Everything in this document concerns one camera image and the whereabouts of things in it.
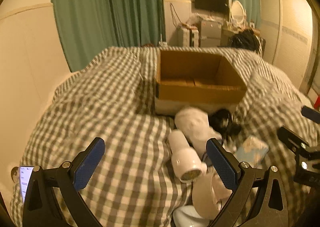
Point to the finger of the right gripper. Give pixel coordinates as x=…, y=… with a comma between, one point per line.
x=291, y=140
x=311, y=114

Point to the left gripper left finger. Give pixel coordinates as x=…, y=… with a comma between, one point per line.
x=41, y=207

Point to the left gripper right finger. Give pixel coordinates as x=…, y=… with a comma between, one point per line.
x=270, y=205

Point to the blue tissue pack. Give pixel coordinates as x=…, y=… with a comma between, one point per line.
x=252, y=151

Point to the beige tape roll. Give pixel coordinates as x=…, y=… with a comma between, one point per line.
x=209, y=195

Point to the white hair dryer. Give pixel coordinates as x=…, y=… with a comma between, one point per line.
x=185, y=161

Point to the black round object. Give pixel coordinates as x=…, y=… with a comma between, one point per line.
x=222, y=122

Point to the white towel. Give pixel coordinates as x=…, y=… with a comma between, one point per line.
x=194, y=124

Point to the red object on floor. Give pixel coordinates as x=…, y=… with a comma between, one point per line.
x=316, y=104

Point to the smartphone with lit screen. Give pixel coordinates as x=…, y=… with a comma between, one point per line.
x=24, y=178

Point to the white object at bottom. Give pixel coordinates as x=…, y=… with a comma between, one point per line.
x=186, y=216

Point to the white louvered wardrobe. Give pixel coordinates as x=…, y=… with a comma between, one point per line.
x=287, y=27

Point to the black jacket on chair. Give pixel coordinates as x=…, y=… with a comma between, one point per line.
x=245, y=40

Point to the brown cardboard box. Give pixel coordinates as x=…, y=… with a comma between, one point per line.
x=204, y=78

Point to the white oval mirror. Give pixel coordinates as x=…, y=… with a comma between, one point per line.
x=237, y=12

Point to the silver mini fridge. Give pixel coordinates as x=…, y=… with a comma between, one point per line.
x=210, y=33

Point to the grey white checkered duvet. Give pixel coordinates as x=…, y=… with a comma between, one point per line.
x=134, y=184

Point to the white suitcase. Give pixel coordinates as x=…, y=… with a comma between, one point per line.
x=188, y=37

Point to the large green curtain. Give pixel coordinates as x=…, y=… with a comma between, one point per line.
x=86, y=27

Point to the black wall television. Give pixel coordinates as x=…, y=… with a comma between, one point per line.
x=217, y=6

